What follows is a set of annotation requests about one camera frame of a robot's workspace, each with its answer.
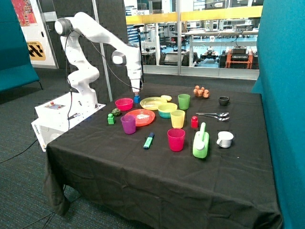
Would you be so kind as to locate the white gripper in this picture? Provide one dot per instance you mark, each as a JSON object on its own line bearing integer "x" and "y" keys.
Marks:
{"x": 135, "y": 79}

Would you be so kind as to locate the pink plastic bowl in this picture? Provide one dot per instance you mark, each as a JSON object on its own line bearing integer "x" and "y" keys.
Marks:
{"x": 124, "y": 104}

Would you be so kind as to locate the yellow plastic bowl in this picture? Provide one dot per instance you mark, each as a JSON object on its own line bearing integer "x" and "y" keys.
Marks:
{"x": 167, "y": 107}

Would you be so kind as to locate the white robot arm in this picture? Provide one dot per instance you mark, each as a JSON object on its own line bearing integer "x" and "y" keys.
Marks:
{"x": 128, "y": 55}

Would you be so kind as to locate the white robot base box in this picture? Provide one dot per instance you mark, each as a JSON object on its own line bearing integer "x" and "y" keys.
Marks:
{"x": 57, "y": 116}

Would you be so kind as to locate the blue toy block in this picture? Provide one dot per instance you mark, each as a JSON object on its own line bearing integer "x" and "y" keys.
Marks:
{"x": 137, "y": 99}

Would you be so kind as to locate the yellow plastic plate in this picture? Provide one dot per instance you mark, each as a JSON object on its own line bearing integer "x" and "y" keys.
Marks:
{"x": 152, "y": 103}

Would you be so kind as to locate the orange plastic plate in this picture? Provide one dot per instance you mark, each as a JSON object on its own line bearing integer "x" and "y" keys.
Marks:
{"x": 143, "y": 117}

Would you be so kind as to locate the dark green toy vegetable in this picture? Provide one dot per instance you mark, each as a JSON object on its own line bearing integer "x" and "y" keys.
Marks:
{"x": 116, "y": 112}

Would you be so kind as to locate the yellow toy fruit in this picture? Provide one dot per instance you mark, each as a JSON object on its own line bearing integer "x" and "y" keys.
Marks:
{"x": 166, "y": 97}

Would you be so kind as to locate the purple plastic cup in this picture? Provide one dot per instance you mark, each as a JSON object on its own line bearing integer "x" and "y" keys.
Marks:
{"x": 129, "y": 124}

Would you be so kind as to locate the green toy block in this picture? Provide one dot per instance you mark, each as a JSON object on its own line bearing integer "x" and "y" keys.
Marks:
{"x": 111, "y": 119}

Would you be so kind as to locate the blue plastic bowl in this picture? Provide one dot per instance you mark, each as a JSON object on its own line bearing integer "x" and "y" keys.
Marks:
{"x": 165, "y": 115}

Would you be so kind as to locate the yellow plastic cup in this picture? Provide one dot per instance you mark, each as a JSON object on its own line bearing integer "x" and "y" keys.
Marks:
{"x": 177, "y": 118}

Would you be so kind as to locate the green plastic cup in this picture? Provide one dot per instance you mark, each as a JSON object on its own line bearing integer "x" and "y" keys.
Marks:
{"x": 184, "y": 101}

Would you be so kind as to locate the green highlighter pen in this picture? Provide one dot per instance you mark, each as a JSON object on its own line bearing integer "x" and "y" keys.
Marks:
{"x": 148, "y": 141}

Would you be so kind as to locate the pink plastic cup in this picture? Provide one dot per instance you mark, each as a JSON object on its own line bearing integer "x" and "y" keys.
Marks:
{"x": 176, "y": 139}

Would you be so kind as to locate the orange toy potatoes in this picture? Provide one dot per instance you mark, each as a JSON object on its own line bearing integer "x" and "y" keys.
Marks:
{"x": 201, "y": 92}

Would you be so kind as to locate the red toy block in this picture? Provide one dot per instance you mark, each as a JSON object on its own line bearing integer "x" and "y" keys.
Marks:
{"x": 194, "y": 122}

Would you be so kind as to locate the black tablecloth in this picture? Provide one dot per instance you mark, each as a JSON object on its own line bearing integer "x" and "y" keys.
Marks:
{"x": 232, "y": 188}

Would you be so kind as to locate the green toy watering can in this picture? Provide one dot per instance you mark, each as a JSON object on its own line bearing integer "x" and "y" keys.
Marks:
{"x": 201, "y": 142}

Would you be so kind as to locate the small black bowl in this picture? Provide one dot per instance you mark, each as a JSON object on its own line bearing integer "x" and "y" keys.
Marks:
{"x": 223, "y": 100}

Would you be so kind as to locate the lower metal spoon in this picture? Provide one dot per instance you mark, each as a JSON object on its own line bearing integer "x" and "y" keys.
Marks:
{"x": 219, "y": 118}

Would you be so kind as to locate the metal spoon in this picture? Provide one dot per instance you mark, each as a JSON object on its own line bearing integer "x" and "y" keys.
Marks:
{"x": 214, "y": 114}
{"x": 219, "y": 118}

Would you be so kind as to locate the upper metal spoon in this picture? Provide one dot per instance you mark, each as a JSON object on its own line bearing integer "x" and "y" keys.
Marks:
{"x": 214, "y": 114}

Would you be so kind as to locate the white ceramic mug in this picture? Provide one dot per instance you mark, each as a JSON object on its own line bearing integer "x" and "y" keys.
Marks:
{"x": 225, "y": 139}

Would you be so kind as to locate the yellow black sign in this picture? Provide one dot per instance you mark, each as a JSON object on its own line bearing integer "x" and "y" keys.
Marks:
{"x": 36, "y": 51}

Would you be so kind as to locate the orange mobile robot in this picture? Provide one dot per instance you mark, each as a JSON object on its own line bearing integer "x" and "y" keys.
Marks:
{"x": 239, "y": 57}

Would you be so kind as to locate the teal sofa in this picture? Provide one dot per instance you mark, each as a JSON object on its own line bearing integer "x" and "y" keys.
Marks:
{"x": 16, "y": 69}

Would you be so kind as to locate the red wall poster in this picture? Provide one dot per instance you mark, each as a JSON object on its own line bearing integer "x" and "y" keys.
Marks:
{"x": 24, "y": 12}

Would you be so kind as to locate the teal partition wall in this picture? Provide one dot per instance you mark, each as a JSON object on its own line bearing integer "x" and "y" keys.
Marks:
{"x": 281, "y": 82}

